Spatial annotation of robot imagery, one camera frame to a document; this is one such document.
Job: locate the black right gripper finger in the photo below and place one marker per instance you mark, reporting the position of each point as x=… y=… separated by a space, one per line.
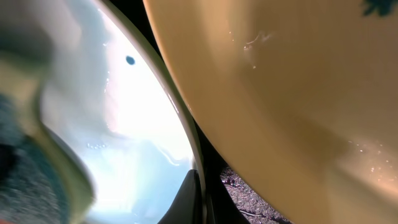
x=186 y=207

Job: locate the light blue plate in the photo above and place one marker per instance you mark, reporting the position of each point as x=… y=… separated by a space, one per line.
x=111 y=102

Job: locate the green yellow sponge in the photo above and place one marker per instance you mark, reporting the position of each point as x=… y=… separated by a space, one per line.
x=40 y=183

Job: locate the yellow plate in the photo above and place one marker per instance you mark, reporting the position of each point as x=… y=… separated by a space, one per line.
x=299 y=97

